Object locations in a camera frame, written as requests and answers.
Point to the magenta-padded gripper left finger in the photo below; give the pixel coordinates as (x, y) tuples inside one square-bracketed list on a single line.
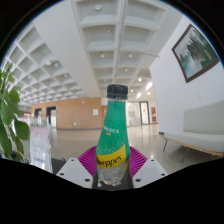
[(75, 171)]

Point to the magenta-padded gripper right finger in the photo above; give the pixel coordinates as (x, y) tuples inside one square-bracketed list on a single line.
[(150, 171)]

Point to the long white bench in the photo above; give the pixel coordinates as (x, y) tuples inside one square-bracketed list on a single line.
[(200, 140)]

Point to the dark-framed landscape picture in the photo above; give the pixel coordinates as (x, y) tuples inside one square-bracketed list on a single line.
[(195, 53)]

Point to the clear acrylic sign stand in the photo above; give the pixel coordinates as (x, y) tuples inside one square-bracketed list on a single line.
[(40, 146)]

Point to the large leafy green plant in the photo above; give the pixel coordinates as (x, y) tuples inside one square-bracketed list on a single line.
[(6, 113)]

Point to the green plastic drink bottle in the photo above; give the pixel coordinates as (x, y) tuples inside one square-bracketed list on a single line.
[(111, 133)]

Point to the group of ceiling lights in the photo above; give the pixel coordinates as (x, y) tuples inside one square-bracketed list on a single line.
[(148, 86)]

